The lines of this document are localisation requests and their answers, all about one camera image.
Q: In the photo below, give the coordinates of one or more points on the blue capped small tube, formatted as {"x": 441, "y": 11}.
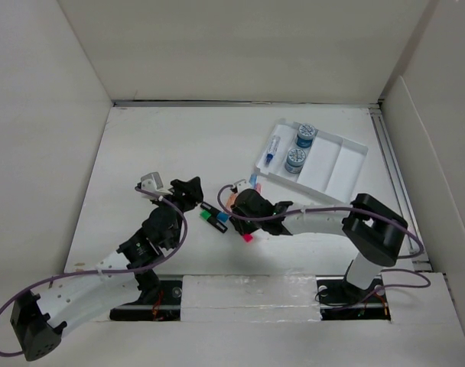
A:
{"x": 253, "y": 180}

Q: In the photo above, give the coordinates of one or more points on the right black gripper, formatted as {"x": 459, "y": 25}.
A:
{"x": 245, "y": 228}

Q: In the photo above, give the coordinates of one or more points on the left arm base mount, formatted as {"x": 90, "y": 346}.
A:
{"x": 160, "y": 305}

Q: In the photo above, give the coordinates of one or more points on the pink highlighter marker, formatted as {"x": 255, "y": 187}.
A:
{"x": 247, "y": 238}

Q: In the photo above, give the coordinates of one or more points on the green highlighter marker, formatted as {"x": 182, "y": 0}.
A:
{"x": 213, "y": 221}

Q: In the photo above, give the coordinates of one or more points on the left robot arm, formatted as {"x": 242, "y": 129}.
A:
{"x": 41, "y": 320}

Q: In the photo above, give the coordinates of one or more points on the blue highlighter marker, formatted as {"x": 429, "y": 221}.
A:
{"x": 213, "y": 211}

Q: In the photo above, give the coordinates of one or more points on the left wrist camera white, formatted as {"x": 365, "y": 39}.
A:
{"x": 152, "y": 182}

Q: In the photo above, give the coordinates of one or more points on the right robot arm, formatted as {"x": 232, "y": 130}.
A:
{"x": 375, "y": 230}

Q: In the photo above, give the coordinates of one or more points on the white organizer tray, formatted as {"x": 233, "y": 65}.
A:
{"x": 331, "y": 168}

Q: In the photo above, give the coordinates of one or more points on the aluminium rail right side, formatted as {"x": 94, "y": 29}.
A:
{"x": 422, "y": 262}

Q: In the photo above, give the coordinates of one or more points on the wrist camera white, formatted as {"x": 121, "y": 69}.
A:
{"x": 152, "y": 182}
{"x": 242, "y": 185}

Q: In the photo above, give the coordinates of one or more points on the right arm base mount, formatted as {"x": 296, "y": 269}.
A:
{"x": 338, "y": 300}

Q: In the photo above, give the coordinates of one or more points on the aluminium rail back edge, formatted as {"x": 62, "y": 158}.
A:
{"x": 229, "y": 103}

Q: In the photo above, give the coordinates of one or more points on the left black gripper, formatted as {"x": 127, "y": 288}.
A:
{"x": 186, "y": 193}

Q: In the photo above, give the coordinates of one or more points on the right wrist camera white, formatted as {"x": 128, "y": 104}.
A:
{"x": 242, "y": 185}

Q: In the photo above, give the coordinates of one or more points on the orange capped small tube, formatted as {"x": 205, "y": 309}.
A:
{"x": 230, "y": 201}

